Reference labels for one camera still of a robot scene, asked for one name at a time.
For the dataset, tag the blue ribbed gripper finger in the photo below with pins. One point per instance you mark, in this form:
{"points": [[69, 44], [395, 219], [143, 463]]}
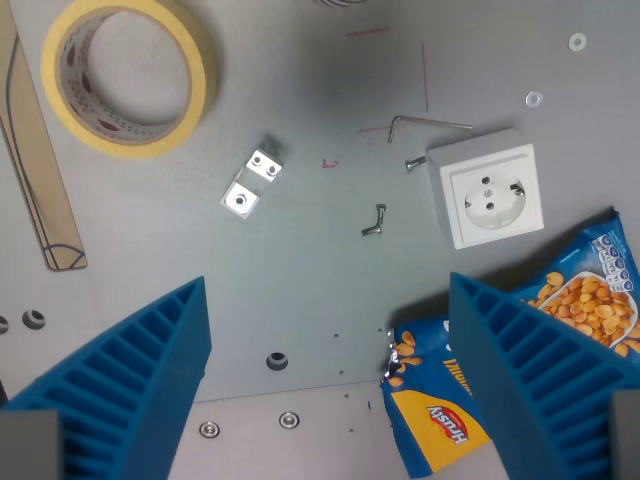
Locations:
{"points": [[540, 380], [125, 380]]}

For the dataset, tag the blue peanut snack bag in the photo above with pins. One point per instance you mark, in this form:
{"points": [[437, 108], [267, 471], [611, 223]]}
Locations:
{"points": [[585, 295]]}

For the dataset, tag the round steel table screw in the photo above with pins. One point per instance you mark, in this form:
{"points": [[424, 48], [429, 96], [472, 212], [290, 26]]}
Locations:
{"points": [[209, 429], [289, 420]]}

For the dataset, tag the short steel bolt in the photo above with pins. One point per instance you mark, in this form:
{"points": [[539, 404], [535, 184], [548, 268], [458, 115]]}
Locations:
{"points": [[415, 163], [372, 230], [381, 212]]}

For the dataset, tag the wooden strip with blue lines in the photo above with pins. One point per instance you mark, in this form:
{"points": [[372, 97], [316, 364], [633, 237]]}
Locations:
{"points": [[37, 165]]}

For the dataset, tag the steel hex allen key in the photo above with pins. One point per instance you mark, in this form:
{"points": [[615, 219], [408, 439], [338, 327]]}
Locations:
{"points": [[425, 123]]}

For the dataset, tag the clear plastic washer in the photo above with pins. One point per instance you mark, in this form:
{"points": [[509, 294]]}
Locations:
{"points": [[534, 98], [577, 41]]}

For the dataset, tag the yellow masking tape roll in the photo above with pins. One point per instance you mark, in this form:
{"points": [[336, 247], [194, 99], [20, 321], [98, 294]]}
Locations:
{"points": [[129, 75]]}

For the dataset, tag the white wall power socket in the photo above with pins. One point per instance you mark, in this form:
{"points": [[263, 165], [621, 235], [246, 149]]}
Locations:
{"points": [[487, 192]]}

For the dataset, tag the aluminium angle bracket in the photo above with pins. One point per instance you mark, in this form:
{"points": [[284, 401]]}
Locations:
{"points": [[254, 180]]}

